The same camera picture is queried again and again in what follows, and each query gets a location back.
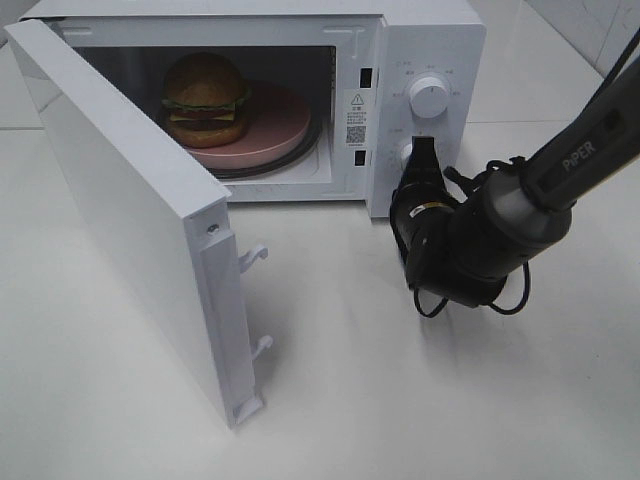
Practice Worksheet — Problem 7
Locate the upper white power knob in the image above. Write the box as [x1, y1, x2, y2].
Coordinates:
[408, 73, 451, 119]

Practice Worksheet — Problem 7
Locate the white microwave door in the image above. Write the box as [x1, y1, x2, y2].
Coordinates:
[7, 19, 272, 427]

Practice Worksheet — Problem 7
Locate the white warning label sticker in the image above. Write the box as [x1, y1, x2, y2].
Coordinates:
[343, 88, 371, 147]

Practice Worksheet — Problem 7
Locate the burger with lettuce and cheese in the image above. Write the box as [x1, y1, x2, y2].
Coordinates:
[161, 52, 251, 148]

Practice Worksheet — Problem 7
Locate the pink round plate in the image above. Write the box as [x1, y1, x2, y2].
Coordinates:
[158, 81, 312, 169]

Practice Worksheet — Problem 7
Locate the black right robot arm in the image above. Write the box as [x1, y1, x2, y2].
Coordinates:
[389, 62, 639, 308]

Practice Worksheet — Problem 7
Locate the glass microwave turntable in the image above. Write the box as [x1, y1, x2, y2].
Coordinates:
[207, 119, 323, 180]

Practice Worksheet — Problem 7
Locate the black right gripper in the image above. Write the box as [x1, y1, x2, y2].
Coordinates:
[389, 136, 480, 295]

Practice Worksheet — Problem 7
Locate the white timer knob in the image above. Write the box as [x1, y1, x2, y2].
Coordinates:
[398, 144, 413, 173]

